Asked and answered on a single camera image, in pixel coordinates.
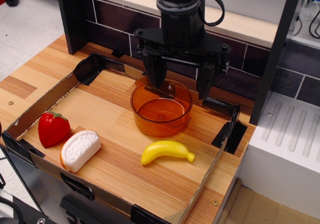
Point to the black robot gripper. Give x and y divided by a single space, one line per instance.
183 41

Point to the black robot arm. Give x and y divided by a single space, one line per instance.
188 8

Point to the orange transparent plastic pot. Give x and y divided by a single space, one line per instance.
161 112

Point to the yellow toy banana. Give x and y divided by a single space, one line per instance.
165 148

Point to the white toy sink drainboard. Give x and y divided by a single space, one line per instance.
288 131

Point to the red toy strawberry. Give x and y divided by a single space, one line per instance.
52 128

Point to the dark grey shelf frame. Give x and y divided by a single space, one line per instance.
252 69

